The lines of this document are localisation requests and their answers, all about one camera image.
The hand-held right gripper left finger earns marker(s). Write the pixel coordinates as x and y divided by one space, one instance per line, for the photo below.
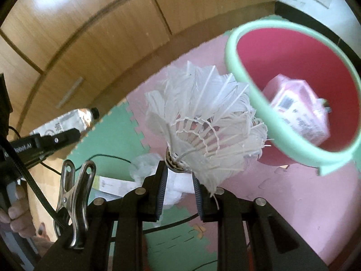
161 194

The green and white cardboard box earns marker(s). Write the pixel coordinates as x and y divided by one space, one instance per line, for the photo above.
112 185

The silver tube with black cap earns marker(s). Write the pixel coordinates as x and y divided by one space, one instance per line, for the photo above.
65 121

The white tissue wad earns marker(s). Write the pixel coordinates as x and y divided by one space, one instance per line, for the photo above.
177 186

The pink tissue pack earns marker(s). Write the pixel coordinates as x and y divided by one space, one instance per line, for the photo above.
299 113

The red bin with green rim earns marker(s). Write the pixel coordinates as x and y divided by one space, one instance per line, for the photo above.
282 56

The person's left hand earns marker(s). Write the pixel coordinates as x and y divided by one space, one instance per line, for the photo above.
21 220

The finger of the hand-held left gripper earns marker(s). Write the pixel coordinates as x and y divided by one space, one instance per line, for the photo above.
62 138

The clear plastic bag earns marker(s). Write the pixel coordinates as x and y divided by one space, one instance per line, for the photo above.
143 163

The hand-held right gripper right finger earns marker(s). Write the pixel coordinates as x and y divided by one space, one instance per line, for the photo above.
198 200

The pink foam mat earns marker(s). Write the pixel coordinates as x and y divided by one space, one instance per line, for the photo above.
296 203

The light wooden cabinet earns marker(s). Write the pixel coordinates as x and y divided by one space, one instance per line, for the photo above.
98 19

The metal spring clamp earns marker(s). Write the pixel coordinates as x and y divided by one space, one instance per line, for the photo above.
76 203

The white feather shuttlecock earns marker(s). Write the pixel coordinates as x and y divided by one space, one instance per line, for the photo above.
203 113

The clear plastic blister tray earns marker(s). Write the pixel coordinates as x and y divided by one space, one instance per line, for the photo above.
104 196

